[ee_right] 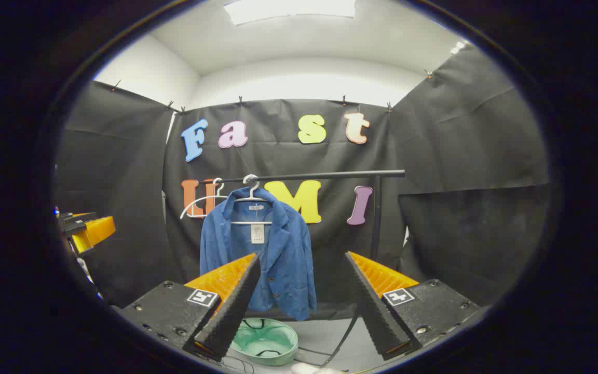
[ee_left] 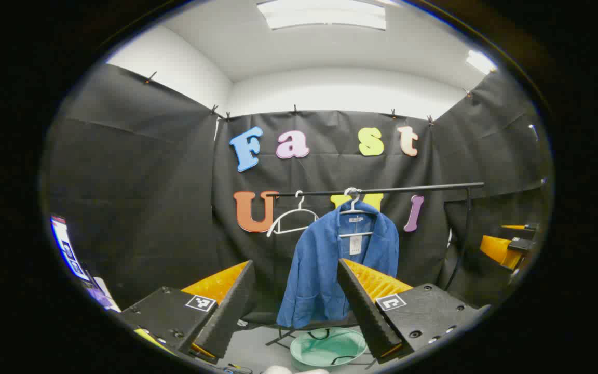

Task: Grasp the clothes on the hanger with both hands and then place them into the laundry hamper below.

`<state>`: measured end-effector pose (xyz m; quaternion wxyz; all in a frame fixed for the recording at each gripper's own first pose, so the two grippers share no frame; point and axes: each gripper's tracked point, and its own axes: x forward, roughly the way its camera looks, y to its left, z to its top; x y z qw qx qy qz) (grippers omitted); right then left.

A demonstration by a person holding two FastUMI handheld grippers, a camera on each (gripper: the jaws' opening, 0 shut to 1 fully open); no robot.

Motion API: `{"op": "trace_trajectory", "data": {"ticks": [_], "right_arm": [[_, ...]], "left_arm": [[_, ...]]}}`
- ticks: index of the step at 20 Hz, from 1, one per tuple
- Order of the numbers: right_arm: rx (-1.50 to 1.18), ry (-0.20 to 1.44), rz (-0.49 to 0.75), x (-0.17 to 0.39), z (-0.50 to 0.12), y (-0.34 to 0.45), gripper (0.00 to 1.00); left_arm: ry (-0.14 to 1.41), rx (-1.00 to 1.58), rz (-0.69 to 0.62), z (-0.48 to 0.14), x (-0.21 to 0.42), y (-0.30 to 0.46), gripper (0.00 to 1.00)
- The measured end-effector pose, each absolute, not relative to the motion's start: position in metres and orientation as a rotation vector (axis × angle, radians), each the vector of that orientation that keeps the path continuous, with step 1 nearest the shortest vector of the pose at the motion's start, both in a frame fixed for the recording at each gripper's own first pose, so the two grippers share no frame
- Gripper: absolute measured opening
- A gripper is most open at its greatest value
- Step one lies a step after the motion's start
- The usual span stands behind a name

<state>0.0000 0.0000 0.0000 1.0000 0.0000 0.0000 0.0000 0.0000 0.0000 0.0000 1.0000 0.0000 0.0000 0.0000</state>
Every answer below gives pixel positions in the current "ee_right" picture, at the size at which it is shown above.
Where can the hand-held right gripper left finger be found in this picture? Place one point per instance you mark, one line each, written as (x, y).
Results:
(231, 311)

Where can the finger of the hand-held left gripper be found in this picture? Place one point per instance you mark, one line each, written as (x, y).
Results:
(102, 228)
(80, 241)

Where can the white clothes hanger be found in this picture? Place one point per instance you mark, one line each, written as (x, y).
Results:
(252, 191)
(203, 198)

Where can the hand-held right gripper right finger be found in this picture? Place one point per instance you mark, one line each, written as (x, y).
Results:
(377, 311)

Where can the white left shoe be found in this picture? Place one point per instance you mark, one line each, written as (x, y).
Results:
(304, 368)

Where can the black clothes rack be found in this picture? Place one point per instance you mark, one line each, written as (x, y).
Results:
(330, 175)

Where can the green mesh laundry hamper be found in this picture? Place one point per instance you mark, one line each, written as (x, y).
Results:
(265, 340)

